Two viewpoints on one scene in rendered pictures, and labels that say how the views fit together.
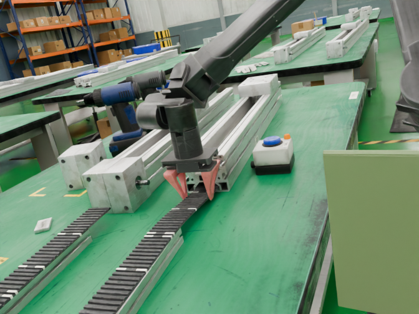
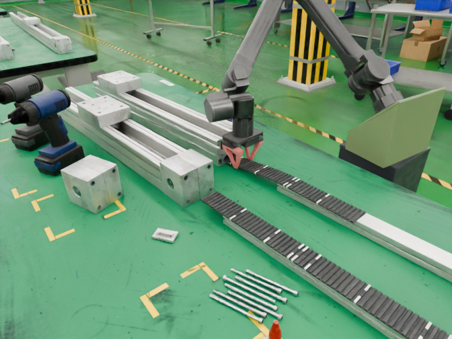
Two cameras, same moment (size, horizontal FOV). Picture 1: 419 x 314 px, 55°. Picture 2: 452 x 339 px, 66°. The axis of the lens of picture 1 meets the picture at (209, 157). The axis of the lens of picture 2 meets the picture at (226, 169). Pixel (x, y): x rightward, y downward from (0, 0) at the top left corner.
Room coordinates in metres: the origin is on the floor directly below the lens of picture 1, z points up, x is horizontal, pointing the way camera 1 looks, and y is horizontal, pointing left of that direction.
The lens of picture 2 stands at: (0.42, 0.84, 1.31)
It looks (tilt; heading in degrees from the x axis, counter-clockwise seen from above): 31 degrees down; 297
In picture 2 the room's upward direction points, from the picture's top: 2 degrees counter-clockwise
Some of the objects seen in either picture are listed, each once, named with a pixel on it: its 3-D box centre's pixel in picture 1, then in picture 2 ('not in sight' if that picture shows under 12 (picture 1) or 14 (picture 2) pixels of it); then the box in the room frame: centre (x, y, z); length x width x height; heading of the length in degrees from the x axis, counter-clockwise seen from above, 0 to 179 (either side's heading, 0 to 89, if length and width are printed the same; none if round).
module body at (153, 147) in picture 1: (188, 128); (107, 128); (1.26, 0.05, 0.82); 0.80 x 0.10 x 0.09; 159
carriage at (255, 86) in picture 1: (259, 88); (120, 85); (1.42, -0.22, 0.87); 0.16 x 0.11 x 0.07; 159
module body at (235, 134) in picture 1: (245, 122); (155, 112); (1.19, -0.13, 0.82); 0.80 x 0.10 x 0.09; 159
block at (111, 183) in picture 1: (122, 184); (191, 175); (0.84, 0.20, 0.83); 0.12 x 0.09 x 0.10; 69
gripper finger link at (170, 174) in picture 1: (187, 179); (239, 152); (0.77, 0.05, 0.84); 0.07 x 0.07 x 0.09; 69
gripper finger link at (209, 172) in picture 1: (201, 178); (246, 148); (0.76, 0.02, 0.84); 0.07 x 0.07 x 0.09; 69
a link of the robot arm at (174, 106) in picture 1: (179, 115); (241, 105); (0.77, 0.04, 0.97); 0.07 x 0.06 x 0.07; 50
